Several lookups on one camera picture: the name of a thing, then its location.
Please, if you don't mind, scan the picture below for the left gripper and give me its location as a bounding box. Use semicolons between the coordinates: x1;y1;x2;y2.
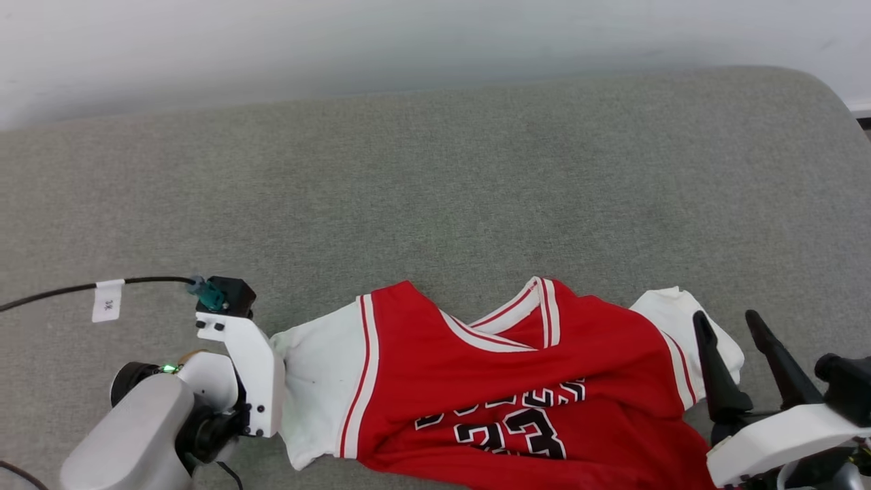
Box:
177;400;250;465

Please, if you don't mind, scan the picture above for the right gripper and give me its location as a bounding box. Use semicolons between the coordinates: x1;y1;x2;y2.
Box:
692;310;825;448

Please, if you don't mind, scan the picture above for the red and white basketball jersey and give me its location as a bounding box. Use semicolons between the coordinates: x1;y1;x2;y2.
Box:
269;275;746;490

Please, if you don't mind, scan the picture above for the white cable label tag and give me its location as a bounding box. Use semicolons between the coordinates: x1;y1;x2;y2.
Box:
91;278;126;323

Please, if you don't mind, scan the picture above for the black cable with teal connector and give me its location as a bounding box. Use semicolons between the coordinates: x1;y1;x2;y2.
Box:
0;275;227;314

